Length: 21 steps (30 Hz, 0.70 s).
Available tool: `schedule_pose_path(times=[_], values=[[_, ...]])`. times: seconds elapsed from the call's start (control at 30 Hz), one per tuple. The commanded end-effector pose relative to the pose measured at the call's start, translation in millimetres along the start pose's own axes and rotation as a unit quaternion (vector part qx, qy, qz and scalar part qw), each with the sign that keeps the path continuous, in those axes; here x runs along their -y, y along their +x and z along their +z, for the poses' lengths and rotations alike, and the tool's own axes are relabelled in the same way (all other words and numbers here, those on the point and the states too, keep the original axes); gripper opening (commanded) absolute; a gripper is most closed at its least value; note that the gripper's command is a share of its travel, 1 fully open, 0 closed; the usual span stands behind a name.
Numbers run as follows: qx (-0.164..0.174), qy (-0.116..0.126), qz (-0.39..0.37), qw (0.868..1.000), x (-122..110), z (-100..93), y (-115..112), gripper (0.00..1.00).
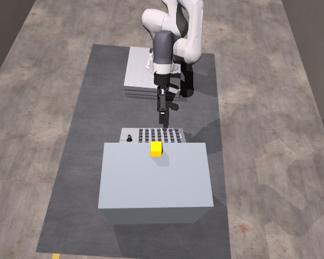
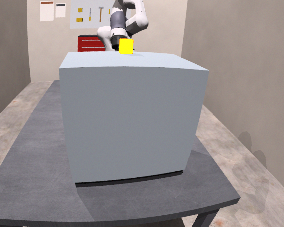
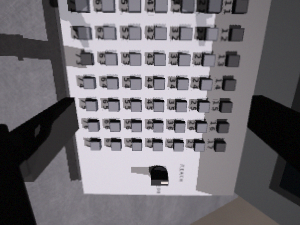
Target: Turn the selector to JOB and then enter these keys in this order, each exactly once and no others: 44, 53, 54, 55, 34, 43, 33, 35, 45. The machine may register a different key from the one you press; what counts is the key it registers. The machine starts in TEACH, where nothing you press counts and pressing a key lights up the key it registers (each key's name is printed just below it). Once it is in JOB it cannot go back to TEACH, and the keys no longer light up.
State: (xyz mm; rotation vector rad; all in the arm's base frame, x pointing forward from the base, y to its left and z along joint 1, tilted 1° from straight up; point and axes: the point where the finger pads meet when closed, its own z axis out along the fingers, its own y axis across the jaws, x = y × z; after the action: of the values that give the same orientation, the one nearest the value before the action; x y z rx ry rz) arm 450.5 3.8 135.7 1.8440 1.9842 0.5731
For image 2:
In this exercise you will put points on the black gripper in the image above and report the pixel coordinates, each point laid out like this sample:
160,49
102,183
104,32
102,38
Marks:
115,42

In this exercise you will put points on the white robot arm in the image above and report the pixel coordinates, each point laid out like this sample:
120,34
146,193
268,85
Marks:
118,26

